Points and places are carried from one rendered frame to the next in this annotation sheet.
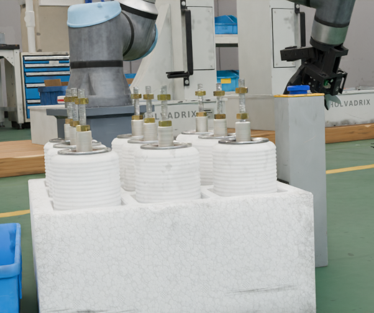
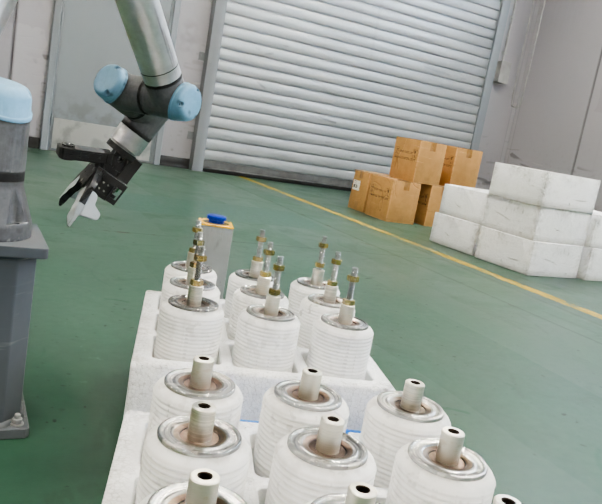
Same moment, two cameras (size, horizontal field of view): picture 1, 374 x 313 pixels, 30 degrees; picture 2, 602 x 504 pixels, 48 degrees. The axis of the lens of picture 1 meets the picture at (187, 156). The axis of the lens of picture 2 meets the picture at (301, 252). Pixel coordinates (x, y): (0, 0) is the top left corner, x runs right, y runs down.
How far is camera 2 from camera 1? 1.56 m
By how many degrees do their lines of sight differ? 87
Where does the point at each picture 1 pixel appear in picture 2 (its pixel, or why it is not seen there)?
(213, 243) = not seen: hidden behind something
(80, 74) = (4, 192)
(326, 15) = (149, 132)
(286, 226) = not seen: hidden behind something
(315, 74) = (117, 182)
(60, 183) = (364, 356)
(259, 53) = not seen: outside the picture
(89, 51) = (20, 158)
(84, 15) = (21, 107)
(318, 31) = (135, 144)
